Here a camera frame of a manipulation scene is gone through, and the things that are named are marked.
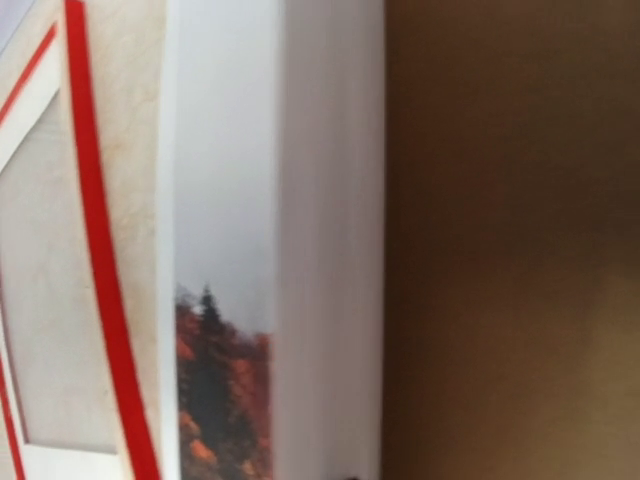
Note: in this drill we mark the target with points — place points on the autumn forest photo print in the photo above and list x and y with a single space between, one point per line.
270 220

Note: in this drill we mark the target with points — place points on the wooden photo frame red edge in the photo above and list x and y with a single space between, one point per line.
95 240

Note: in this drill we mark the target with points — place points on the brown backing board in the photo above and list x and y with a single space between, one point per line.
512 244

